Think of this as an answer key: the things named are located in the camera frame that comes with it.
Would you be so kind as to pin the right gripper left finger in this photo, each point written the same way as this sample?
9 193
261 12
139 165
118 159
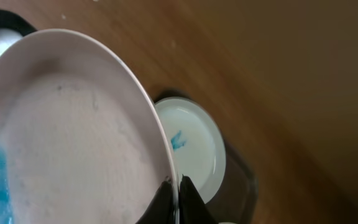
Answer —
161 208

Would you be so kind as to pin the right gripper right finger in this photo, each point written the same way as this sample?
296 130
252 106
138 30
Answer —
192 209

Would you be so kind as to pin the white plate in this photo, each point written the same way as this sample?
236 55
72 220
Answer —
198 146
80 139

